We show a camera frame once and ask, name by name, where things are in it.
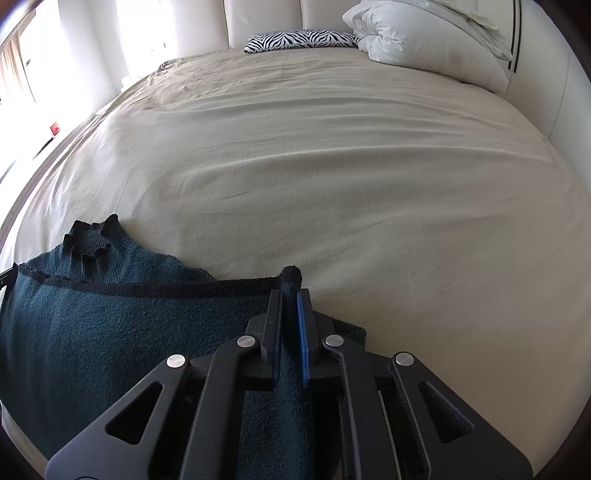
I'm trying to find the dark teal knit sweater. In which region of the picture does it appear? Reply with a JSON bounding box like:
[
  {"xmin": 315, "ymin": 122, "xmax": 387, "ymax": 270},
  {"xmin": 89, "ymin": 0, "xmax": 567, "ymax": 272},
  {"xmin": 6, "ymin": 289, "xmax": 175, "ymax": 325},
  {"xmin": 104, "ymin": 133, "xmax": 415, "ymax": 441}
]
[{"xmin": 0, "ymin": 213, "xmax": 368, "ymax": 480}]

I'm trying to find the cream upholstered headboard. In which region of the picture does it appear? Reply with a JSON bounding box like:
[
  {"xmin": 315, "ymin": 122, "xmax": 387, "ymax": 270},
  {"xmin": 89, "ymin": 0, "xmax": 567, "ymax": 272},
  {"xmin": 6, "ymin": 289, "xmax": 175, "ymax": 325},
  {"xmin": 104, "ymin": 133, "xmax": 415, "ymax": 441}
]
[{"xmin": 171, "ymin": 0, "xmax": 366, "ymax": 52}]

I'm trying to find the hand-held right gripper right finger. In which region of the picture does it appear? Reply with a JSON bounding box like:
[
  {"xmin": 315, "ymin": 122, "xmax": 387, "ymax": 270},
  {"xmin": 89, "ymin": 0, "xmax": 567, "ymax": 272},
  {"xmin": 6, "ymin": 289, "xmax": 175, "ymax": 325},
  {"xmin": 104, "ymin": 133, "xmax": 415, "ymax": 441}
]
[{"xmin": 295, "ymin": 287, "xmax": 534, "ymax": 480}]

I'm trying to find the zebra print pillow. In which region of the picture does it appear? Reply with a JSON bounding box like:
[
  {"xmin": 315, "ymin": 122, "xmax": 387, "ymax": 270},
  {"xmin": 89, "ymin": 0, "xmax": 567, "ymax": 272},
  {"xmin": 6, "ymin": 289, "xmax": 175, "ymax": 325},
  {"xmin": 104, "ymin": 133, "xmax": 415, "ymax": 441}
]
[{"xmin": 244, "ymin": 28, "xmax": 362, "ymax": 55}]

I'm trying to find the beige curtain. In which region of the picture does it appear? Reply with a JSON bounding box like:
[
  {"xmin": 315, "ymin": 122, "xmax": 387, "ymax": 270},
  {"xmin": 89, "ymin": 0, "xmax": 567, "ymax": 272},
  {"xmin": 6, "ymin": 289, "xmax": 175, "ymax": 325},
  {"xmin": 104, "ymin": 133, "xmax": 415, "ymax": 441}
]
[{"xmin": 0, "ymin": 33, "xmax": 38, "ymax": 108}]

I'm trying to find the white folded duvet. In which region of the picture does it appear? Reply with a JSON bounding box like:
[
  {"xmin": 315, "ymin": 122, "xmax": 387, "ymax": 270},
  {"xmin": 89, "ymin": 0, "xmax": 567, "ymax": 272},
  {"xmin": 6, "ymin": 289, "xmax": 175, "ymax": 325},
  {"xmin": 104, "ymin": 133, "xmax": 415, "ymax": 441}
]
[{"xmin": 342, "ymin": 0, "xmax": 515, "ymax": 96}]

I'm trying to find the bed with beige sheet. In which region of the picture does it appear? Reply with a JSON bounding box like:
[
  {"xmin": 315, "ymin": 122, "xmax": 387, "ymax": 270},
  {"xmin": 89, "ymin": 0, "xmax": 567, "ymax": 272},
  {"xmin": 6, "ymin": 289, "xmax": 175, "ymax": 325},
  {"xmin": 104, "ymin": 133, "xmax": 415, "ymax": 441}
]
[{"xmin": 0, "ymin": 44, "xmax": 591, "ymax": 480}]

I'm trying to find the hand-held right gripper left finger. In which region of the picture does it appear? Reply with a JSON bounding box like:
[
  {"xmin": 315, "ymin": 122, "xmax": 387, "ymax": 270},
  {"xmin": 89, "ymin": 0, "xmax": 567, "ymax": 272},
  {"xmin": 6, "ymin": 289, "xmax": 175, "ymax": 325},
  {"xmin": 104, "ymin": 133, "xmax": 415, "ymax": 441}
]
[{"xmin": 45, "ymin": 290, "xmax": 283, "ymax": 480}]

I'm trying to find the white wardrobe with black strips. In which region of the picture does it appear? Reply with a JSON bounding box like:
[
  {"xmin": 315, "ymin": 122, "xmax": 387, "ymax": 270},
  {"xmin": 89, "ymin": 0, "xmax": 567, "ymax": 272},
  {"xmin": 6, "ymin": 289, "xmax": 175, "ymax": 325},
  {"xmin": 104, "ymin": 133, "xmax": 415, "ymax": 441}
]
[{"xmin": 505, "ymin": 0, "xmax": 591, "ymax": 144}]

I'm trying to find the white bedside ledge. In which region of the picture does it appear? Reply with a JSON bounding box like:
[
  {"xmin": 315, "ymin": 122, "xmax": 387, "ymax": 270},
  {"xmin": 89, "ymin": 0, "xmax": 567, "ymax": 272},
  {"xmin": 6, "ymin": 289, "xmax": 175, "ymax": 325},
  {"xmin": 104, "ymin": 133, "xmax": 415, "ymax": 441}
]
[{"xmin": 0, "ymin": 105, "xmax": 108, "ymax": 232}]

